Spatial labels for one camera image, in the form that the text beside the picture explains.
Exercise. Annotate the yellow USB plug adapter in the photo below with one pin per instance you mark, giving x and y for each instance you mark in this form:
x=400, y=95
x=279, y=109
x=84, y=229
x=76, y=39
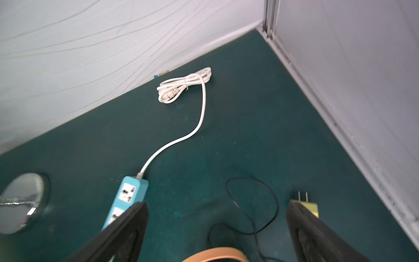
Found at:
x=303, y=199

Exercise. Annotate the light blue power strip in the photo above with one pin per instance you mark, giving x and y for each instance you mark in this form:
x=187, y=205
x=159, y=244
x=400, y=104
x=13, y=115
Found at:
x=131, y=191

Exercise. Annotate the orange desk fan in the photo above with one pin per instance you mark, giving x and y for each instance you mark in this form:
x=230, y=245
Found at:
x=219, y=253

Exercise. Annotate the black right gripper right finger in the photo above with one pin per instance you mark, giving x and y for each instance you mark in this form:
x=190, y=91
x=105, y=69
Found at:
x=314, y=241

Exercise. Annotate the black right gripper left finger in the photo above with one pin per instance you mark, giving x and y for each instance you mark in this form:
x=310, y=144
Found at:
x=121, y=241

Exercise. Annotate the chrome glass holder stand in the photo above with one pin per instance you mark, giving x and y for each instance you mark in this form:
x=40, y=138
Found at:
x=23, y=201

